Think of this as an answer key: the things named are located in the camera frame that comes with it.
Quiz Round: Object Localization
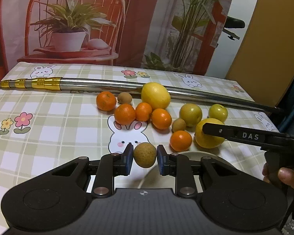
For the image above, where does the printed plant chair backdrop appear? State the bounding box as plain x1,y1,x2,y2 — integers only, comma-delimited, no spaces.
0,0,232,79

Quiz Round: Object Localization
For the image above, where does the right human hand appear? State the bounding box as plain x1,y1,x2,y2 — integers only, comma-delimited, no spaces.
262,162,294,193

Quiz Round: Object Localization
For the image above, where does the small orange mandarin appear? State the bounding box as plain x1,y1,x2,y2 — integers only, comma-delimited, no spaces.
151,108,172,130
135,102,152,121
96,91,117,111
114,103,136,125

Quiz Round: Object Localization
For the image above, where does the orange mandarin near gripper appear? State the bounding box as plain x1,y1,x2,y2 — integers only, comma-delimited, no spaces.
170,130,193,152

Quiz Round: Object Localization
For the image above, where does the black bicycle seat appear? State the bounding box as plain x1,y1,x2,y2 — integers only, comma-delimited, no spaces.
222,16,245,40

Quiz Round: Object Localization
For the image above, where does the brown longan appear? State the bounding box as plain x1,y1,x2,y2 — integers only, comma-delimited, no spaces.
171,118,186,133
133,142,157,168
117,92,133,105

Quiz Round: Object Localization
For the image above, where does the brown longan by pole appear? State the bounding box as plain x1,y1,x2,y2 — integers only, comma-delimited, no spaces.
117,92,133,105

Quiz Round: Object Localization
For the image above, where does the large yellow lemon front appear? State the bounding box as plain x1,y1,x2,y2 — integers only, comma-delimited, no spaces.
194,118,225,149

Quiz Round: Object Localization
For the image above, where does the checkered bunny tablecloth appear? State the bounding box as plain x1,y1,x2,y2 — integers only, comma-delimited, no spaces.
0,61,283,235

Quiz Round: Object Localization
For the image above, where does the white ceramic plate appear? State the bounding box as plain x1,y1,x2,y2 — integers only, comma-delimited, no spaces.
86,151,223,196

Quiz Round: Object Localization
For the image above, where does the telescopic steel gold pole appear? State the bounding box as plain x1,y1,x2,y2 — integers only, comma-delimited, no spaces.
0,77,279,113

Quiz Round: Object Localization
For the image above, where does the yellow wooden door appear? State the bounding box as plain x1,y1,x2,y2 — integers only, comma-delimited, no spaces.
226,0,294,106

